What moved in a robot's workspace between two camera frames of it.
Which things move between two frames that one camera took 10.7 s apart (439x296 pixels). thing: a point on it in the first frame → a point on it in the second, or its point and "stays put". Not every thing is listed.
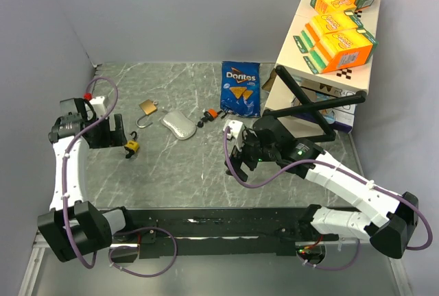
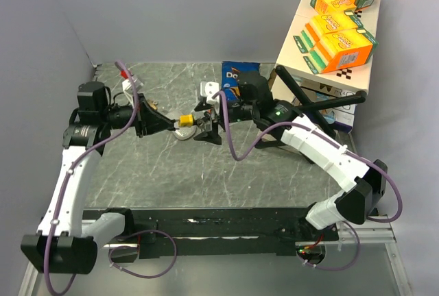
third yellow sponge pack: [325, 25] stays put
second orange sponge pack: [328, 1] stays put
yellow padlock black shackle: [132, 145] → [186, 120]
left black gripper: [112, 138] → [150, 120]
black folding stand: [312, 106] stays put
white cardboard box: [291, 57] stays put
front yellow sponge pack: [341, 50] stays put
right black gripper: [236, 161] → [212, 136]
